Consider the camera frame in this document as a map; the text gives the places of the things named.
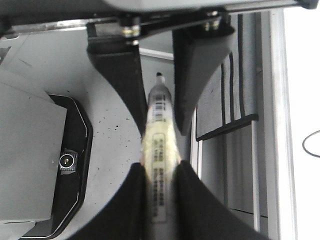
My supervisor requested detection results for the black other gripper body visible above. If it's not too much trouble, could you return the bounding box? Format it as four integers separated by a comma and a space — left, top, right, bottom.
86, 9, 232, 45

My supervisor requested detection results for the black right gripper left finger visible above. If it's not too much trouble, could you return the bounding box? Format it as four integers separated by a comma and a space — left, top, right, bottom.
68, 163, 145, 240

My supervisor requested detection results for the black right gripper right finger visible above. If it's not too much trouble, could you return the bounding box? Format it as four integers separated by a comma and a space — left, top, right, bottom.
176, 160, 268, 240

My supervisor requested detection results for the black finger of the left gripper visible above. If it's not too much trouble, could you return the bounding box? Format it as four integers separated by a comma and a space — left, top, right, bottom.
86, 42, 148, 136
172, 27, 236, 136

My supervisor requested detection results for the black and white whiteboard marker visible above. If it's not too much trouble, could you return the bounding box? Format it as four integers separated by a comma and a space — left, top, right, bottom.
140, 72, 181, 240

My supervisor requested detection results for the white whiteboard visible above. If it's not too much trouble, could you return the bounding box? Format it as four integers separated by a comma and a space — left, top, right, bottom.
264, 7, 320, 240

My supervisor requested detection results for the grey striped cloth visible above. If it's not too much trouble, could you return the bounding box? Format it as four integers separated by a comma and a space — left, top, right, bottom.
195, 13, 259, 141

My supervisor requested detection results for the grey robot base with camera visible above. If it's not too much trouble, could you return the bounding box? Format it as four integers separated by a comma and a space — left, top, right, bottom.
0, 67, 94, 238

